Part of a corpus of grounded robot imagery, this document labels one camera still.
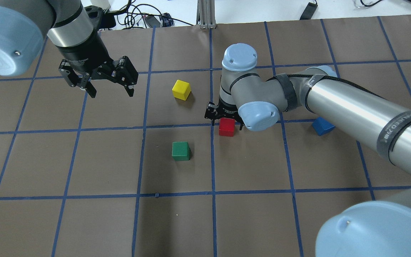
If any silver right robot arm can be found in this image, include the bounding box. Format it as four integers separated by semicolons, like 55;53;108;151
204;43;411;257

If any brown gridded paper mat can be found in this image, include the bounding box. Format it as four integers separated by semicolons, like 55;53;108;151
0;15;411;257

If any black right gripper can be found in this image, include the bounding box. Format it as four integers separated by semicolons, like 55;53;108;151
204;99;245;131

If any blue wooden block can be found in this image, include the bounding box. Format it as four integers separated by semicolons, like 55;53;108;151
312;117;336;136

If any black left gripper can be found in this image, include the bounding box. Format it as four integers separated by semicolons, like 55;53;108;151
58;56;139;98

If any red wooden block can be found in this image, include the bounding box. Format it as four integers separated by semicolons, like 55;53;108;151
219;118;235;137

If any yellow wooden block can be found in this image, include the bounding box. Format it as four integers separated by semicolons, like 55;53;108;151
172;80;191;101

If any aluminium frame post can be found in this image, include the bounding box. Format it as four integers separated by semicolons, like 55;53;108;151
196;0;217;29

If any green wooden block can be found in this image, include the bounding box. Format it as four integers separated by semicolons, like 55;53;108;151
171;141;191;161

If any black power adapter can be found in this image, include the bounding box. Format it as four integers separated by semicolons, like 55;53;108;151
299;1;318;20

